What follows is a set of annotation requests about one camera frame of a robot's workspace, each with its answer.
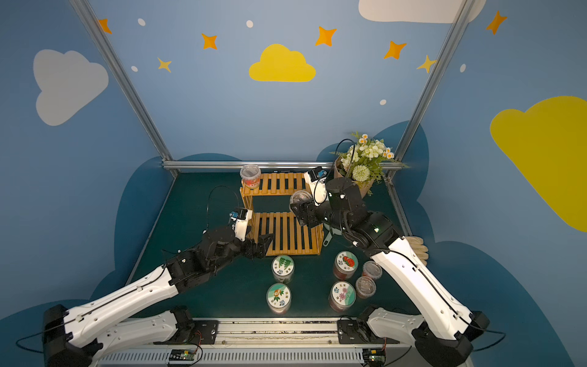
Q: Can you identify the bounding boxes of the green circuit board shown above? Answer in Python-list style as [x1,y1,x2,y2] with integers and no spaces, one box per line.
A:
[169,350,197,362]
[362,349,387,367]

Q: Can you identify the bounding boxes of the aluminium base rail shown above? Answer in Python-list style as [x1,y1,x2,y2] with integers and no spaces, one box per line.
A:
[94,317,429,366]

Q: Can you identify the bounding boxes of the large jar green leaf lid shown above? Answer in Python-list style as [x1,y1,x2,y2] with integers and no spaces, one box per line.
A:
[271,255,295,284]

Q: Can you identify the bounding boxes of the large jar red strawberry lid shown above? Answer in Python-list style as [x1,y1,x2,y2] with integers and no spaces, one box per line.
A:
[333,251,359,281]

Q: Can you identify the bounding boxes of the rear aluminium crossbar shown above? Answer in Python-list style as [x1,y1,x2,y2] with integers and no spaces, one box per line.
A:
[162,159,407,171]

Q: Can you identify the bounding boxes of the large jar orange flower lid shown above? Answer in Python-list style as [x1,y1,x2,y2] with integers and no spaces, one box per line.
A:
[266,283,292,315]

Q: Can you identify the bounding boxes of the bamboo two-tier shelf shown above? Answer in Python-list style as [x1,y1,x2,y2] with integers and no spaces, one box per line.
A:
[240,173,324,257]

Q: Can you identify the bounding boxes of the pink ribbed flower pot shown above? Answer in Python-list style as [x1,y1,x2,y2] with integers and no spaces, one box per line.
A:
[334,158,375,197]

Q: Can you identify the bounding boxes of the white green artificial flowers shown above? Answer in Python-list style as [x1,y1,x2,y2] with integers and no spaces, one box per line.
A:
[334,132,398,182]

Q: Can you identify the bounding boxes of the large jar purple flower lid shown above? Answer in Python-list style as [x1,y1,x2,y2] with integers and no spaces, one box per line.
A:
[329,281,356,313]

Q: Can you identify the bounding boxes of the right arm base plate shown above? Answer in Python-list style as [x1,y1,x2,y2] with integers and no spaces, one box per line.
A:
[336,317,400,345]

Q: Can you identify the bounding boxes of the right aluminium frame post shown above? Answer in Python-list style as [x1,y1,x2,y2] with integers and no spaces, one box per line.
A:
[395,0,485,163]

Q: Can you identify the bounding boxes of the small clear jar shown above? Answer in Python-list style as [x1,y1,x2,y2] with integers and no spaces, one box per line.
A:
[290,190,313,209]
[355,276,377,299]
[362,261,383,281]
[240,165,261,190]

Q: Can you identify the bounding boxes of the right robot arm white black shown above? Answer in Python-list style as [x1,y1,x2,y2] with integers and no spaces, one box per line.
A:
[287,177,489,366]

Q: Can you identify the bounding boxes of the left green circuit board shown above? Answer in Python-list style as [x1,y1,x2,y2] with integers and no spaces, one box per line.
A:
[169,350,197,362]

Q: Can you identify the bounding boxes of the beige work gloves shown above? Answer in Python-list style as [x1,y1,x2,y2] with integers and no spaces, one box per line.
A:
[405,236,429,265]

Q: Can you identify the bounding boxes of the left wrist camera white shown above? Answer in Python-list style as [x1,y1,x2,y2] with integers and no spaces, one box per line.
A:
[229,207,253,242]

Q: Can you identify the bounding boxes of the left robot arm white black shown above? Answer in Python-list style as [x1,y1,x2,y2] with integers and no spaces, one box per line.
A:
[41,226,275,366]

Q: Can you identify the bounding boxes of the left aluminium frame post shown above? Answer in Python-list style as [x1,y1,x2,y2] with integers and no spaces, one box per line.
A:
[70,0,174,167]

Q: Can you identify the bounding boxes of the aluminium frame post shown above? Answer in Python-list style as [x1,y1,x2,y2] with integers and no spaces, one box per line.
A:
[70,0,174,167]
[395,0,485,163]

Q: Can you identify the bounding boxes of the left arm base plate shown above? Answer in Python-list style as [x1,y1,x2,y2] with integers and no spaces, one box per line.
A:
[155,320,220,346]

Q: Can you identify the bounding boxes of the right green circuit board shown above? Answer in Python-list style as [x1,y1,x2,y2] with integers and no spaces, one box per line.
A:
[362,349,387,367]

